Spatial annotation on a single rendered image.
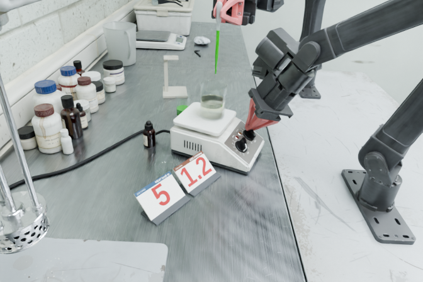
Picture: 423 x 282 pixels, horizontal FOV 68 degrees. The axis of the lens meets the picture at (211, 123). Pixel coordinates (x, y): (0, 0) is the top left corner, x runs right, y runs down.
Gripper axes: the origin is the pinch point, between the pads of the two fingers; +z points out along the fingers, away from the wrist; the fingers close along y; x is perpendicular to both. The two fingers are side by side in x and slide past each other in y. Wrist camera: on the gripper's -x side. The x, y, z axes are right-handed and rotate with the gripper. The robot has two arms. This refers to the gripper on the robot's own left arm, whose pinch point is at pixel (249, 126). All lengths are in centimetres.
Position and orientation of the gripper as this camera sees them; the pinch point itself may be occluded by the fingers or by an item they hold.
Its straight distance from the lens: 76.8
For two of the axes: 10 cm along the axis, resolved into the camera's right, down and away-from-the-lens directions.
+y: -8.2, -1.1, -5.6
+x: 2.9, 7.7, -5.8
